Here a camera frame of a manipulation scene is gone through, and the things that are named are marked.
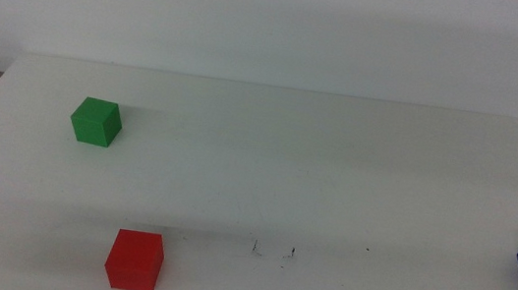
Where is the red cube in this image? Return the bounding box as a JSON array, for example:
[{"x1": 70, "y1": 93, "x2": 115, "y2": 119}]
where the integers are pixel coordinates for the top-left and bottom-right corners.
[{"x1": 101, "y1": 227, "x2": 168, "y2": 290}]

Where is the green cube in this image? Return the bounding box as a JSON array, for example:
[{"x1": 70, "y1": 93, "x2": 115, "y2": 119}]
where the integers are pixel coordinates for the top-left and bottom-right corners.
[{"x1": 66, "y1": 94, "x2": 127, "y2": 150}]

